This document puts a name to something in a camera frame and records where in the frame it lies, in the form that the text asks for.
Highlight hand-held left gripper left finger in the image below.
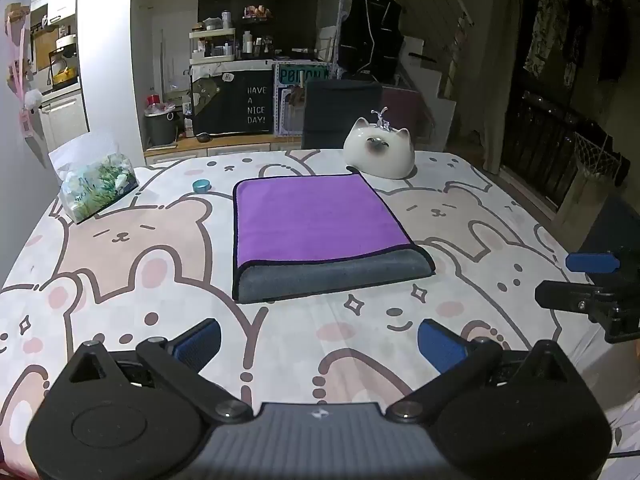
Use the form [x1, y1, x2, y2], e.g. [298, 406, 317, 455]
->
[66, 318, 254, 424]

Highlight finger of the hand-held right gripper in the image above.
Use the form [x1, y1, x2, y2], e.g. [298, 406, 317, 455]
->
[565, 252, 621, 274]
[534, 280, 601, 312]

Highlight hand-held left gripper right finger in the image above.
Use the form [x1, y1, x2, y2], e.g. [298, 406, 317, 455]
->
[385, 318, 577, 424]

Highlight purple and grey towel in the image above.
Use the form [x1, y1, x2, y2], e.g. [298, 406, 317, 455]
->
[232, 173, 436, 305]

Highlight white net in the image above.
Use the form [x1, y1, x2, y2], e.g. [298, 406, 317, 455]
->
[569, 132, 632, 187]

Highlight bear print tablecloth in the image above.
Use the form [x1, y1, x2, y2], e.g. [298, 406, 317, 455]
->
[0, 149, 640, 480]

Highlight black metal railing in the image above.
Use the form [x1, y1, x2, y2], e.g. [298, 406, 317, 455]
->
[502, 89, 603, 212]

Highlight plant print tissue pack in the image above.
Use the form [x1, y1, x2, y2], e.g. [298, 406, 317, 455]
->
[48, 129, 139, 225]

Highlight wooden low counter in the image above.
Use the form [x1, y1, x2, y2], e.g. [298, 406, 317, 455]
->
[143, 133, 304, 154]

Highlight white cat-shaped ceramic holder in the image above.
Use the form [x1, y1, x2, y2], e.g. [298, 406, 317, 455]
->
[343, 107, 415, 180]

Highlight grey trash bin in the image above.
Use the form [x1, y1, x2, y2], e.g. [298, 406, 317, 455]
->
[144, 107, 180, 147]

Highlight mauve board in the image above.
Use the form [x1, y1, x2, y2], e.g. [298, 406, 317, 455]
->
[382, 87, 437, 152]

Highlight hanging clothes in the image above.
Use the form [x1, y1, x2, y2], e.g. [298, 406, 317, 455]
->
[523, 0, 632, 87]

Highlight black letter board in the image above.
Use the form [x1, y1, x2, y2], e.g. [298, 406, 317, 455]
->
[192, 70, 275, 136]

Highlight dark chair back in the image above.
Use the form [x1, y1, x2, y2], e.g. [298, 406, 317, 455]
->
[301, 79, 384, 151]

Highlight teal sign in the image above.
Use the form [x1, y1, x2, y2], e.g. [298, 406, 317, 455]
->
[277, 62, 329, 84]

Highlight white shelf rack with bottles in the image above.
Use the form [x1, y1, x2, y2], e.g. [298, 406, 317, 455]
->
[188, 27, 236, 66]

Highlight black vest with white trim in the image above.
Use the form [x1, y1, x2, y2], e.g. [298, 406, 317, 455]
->
[337, 0, 405, 84]

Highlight black pegboard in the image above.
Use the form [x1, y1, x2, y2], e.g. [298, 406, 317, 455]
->
[197, 0, 320, 61]

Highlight pink ribbon wall hanging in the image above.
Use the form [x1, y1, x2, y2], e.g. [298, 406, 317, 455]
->
[4, 2, 44, 142]

